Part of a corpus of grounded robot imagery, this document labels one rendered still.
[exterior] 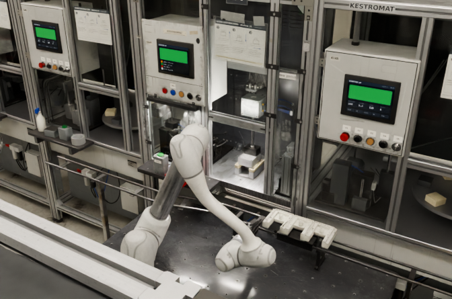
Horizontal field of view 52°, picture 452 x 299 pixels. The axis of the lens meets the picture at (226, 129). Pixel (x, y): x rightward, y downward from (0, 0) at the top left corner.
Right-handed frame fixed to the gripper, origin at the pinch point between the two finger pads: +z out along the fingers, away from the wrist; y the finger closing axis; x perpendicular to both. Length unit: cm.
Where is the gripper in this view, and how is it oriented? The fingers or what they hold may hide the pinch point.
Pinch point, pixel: (260, 220)
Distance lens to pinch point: 253.8
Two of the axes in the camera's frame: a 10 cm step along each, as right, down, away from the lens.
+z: 5.1, -3.6, 7.8
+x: -8.6, -2.1, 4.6
